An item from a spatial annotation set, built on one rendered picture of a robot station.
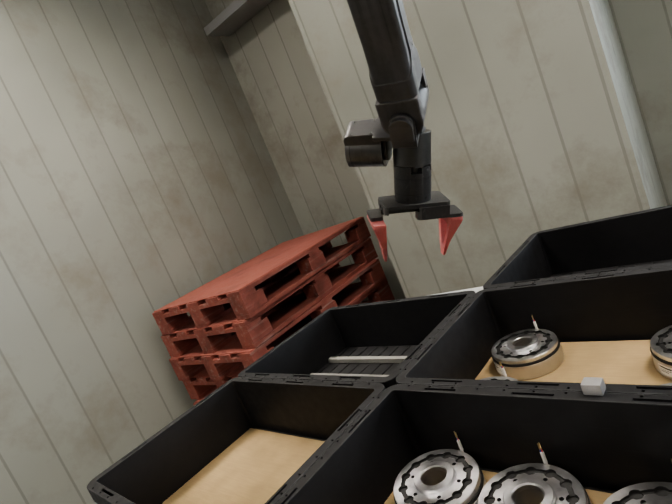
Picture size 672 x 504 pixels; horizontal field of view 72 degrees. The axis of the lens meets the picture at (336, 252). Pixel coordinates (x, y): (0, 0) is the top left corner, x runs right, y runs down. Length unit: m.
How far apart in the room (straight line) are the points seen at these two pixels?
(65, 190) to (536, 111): 2.51
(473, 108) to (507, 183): 0.38
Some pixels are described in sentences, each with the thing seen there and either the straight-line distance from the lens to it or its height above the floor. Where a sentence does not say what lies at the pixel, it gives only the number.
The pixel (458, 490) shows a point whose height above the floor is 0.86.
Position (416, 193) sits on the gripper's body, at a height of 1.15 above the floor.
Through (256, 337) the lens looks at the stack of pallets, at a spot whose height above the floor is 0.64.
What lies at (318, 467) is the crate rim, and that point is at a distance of 0.56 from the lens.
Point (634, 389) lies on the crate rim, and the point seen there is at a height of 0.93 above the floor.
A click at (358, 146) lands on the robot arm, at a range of 0.72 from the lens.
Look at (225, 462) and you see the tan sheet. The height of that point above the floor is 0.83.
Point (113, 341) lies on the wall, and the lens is 3.03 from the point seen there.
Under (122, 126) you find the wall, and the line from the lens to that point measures 3.41.
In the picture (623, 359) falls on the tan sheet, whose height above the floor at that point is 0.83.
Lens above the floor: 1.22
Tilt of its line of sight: 9 degrees down
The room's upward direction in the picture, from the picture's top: 23 degrees counter-clockwise
